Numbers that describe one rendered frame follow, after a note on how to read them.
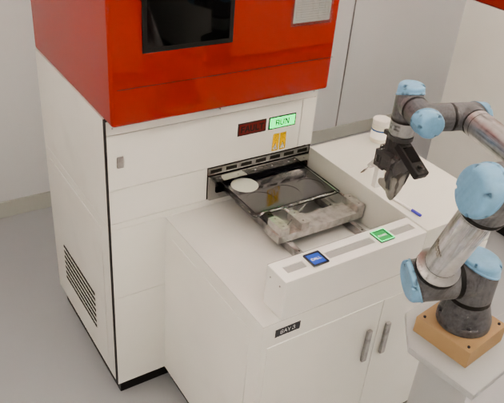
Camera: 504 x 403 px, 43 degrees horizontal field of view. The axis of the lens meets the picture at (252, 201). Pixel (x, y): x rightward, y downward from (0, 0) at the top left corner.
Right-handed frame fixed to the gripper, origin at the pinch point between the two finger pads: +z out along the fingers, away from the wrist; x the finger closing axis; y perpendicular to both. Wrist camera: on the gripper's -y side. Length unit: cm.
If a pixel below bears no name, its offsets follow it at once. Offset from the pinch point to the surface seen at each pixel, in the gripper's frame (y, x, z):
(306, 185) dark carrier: 44.2, -3.7, 20.9
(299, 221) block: 24.7, 13.6, 19.9
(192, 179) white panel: 58, 36, 16
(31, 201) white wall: 206, 56, 104
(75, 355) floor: 89, 73, 111
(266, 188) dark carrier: 48, 11, 21
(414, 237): -4.1, -9.2, 15.2
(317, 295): -4.1, 27.6, 24.1
